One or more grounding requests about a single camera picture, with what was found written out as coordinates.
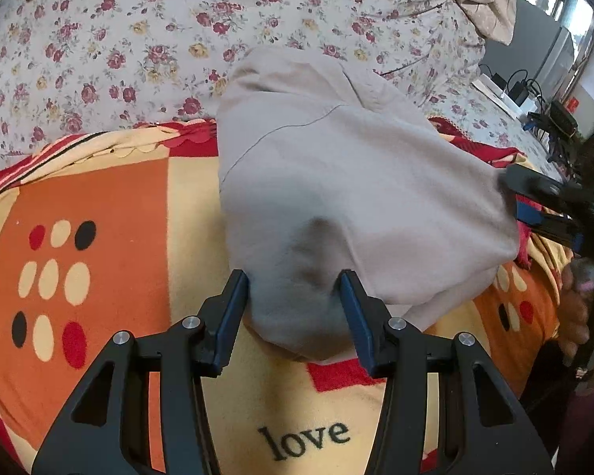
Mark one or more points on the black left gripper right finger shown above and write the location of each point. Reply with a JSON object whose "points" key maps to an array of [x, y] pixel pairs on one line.
{"points": [[482, 428]]}

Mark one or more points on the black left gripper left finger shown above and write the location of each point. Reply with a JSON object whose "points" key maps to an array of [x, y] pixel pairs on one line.
{"points": [[103, 427]]}

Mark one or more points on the beige zip jacket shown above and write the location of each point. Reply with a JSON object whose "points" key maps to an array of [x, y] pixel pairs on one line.
{"points": [[325, 166]]}

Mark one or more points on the person's right hand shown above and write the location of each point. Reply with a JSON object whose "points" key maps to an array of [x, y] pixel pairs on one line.
{"points": [[576, 304]]}

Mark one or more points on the orange patterned fleece blanket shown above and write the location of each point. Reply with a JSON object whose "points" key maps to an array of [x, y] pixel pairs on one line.
{"points": [[123, 230]]}

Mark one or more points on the floral bed sheet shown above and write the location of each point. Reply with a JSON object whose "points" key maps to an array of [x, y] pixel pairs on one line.
{"points": [[85, 66]]}

